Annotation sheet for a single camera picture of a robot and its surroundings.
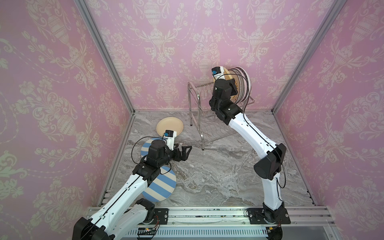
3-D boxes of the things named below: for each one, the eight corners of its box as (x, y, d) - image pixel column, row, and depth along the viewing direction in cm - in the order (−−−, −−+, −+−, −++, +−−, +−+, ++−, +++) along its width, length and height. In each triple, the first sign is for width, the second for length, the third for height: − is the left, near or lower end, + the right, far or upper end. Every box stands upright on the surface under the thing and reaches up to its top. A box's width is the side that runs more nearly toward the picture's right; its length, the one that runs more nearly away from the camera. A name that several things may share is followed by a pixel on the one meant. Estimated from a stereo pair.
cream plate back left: (155, 135, 108) (154, 133, 106) (158, 118, 119) (158, 116, 117) (183, 135, 108) (182, 133, 106) (184, 118, 119) (184, 116, 117)
